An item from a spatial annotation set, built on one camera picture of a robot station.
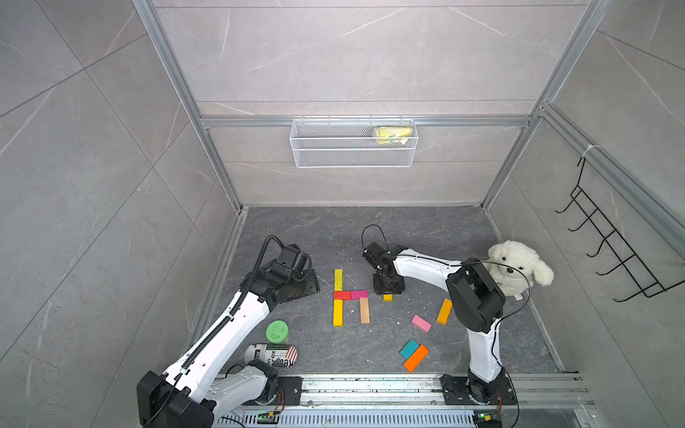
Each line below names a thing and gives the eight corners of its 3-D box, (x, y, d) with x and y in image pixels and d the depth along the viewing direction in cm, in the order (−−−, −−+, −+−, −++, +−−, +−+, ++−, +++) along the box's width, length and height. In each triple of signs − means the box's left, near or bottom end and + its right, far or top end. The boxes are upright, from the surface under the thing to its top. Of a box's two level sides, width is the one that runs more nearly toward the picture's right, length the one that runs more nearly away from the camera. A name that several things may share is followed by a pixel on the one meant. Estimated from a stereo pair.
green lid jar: (267, 346, 83) (263, 341, 79) (271, 325, 88) (268, 319, 84) (287, 346, 83) (284, 341, 79) (290, 325, 88) (288, 319, 84)
